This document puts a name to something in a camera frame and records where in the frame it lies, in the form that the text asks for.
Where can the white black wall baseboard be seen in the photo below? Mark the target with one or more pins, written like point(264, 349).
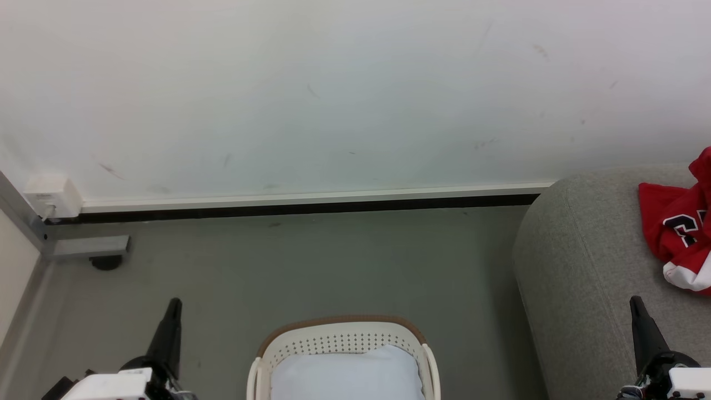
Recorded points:
point(333, 201)

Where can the grey fabric sofa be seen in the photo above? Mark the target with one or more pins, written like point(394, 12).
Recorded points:
point(589, 278)

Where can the light blue cloth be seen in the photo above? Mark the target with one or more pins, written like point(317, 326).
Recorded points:
point(347, 375)

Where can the red white sports jersey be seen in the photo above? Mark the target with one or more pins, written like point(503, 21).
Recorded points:
point(680, 233)

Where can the white wall outlet box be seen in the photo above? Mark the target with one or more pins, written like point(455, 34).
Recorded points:
point(53, 197)

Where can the beige partition panel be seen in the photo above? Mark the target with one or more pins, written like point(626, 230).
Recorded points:
point(14, 272)

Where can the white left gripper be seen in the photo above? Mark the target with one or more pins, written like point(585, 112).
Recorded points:
point(116, 386)

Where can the white plastic laundry basket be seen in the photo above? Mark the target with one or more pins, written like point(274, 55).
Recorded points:
point(344, 336)

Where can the black caster wheel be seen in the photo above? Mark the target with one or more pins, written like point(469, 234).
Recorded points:
point(105, 262)

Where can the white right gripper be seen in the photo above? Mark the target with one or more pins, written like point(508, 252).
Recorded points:
point(675, 378)

